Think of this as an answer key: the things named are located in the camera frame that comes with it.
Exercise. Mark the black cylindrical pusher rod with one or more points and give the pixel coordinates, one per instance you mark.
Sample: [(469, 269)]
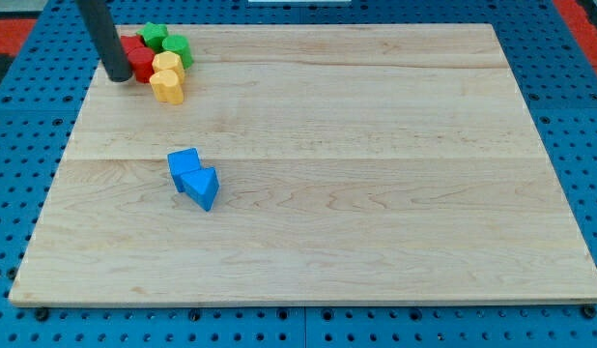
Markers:
[(101, 28)]

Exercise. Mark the yellow hexagon block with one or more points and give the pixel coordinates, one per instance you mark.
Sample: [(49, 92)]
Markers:
[(169, 61)]

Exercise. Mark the yellow heart block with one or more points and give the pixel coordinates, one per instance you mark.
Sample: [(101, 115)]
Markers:
[(167, 87)]

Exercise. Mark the red block behind rod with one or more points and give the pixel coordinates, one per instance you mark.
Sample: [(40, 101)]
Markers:
[(129, 43)]

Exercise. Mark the green star block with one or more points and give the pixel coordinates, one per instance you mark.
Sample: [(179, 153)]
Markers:
[(153, 34)]

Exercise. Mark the red cylinder block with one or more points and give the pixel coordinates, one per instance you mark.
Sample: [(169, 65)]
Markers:
[(141, 62)]

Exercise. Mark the green cylinder block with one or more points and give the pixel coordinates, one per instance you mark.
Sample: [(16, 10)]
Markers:
[(179, 44)]

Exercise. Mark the blue cube block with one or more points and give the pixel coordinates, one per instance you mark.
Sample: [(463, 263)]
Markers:
[(182, 162)]

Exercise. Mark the blue triangle block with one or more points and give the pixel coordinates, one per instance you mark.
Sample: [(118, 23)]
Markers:
[(201, 186)]

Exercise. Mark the light wooden board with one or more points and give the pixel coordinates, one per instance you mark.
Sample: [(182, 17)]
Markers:
[(359, 165)]

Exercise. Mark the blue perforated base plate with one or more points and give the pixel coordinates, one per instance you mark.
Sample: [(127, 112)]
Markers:
[(45, 87)]

